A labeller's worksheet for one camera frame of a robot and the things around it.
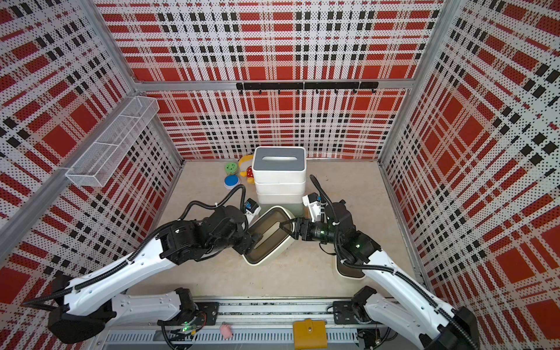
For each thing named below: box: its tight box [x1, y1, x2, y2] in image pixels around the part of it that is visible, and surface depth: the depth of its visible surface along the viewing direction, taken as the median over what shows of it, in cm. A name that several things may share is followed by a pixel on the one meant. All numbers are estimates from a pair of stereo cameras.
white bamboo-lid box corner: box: [254, 179, 307, 195], surface depth 75 cm
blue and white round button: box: [223, 174, 241, 191], surface depth 113 cm
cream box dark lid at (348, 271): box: [334, 255, 367, 280], surface depth 78 cm
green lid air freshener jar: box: [224, 161, 238, 175], surface depth 114 cm
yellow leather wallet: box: [293, 317, 328, 350], surface depth 71 cm
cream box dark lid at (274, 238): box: [242, 205, 296, 267], surface depth 67 cm
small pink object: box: [220, 323, 233, 340], surface depth 71 cm
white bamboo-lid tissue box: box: [255, 188, 306, 205], surface depth 79 cm
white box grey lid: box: [251, 146, 307, 197], surface depth 74 cm
